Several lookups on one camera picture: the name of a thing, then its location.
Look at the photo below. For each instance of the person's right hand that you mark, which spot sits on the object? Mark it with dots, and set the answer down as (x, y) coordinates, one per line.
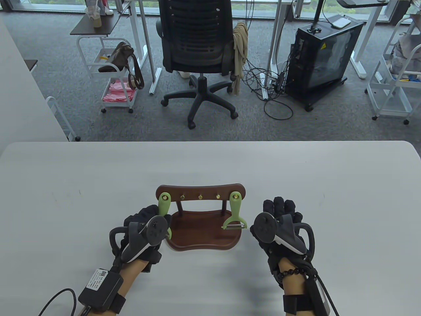
(279, 253)

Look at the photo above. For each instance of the person's left hand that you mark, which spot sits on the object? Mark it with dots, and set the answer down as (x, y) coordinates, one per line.
(152, 255)

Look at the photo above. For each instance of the person's right little finger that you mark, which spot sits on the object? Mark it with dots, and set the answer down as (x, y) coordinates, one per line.
(297, 217)

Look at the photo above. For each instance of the person's left fingers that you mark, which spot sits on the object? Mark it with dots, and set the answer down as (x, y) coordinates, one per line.
(146, 212)

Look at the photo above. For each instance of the person's right middle finger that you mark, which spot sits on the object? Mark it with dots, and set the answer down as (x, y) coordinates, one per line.
(279, 204)

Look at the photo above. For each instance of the person's right thumb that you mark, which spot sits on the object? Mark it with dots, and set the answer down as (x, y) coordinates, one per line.
(254, 234)

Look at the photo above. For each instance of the person's left forearm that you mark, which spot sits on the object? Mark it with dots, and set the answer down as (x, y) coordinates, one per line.
(130, 275)

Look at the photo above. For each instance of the brown shoulder bag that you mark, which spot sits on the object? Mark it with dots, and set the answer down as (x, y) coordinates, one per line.
(118, 56)

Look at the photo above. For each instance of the person's right forearm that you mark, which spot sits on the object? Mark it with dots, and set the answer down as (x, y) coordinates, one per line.
(292, 286)

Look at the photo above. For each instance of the grey glove-mounted right controller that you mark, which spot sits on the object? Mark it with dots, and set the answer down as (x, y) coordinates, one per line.
(283, 230)

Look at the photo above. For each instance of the grey glove-mounted controller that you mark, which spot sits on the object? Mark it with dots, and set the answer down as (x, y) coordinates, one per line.
(283, 230)
(141, 238)

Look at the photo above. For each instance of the grey glove-mounted left controller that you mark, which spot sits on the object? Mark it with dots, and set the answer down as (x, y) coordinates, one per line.
(141, 238)

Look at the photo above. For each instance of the green y-shaped peeler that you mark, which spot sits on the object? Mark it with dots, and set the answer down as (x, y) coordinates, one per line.
(235, 209)

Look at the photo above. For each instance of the brown wooden hook rack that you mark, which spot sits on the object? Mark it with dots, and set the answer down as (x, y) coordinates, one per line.
(200, 230)

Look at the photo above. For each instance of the pink packets pile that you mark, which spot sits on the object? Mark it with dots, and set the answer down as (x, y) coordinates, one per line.
(118, 92)

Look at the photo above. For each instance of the black computer tower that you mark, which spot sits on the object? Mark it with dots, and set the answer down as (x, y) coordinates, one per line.
(322, 59)

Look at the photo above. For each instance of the white rolling cart with clutter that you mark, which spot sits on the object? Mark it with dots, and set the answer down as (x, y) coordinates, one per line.
(391, 95)

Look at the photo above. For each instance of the white desk leg with foot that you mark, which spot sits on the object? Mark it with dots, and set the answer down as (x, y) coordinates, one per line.
(275, 39)

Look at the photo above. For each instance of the beige hanging garment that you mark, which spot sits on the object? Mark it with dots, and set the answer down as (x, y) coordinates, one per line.
(240, 42)

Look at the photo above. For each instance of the white rolling cart with bag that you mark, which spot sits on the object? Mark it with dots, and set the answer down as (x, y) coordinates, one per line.
(86, 49)

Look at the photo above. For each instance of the black mesh office chair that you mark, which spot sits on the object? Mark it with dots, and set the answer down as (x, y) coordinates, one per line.
(194, 39)

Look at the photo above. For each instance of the white standing desk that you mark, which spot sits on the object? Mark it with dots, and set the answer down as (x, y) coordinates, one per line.
(365, 42)

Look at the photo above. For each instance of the dark small side tabletop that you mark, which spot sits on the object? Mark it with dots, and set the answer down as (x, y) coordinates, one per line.
(93, 30)

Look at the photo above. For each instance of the white flat device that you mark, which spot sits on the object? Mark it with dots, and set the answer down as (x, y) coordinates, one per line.
(340, 22)

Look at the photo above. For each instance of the grey fabric bundle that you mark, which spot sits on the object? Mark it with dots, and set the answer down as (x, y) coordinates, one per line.
(406, 49)

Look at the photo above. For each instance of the clear plastic drink cup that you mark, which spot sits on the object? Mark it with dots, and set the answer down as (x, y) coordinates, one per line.
(93, 18)

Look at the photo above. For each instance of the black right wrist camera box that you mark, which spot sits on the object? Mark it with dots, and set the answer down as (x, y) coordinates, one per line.
(317, 296)

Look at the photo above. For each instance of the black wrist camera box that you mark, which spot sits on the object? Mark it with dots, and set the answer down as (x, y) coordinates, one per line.
(317, 296)
(98, 286)

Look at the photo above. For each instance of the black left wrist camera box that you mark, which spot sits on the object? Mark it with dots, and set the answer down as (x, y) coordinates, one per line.
(98, 286)

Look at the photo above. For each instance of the white desk frame with rail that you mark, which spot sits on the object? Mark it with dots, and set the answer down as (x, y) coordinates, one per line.
(139, 39)

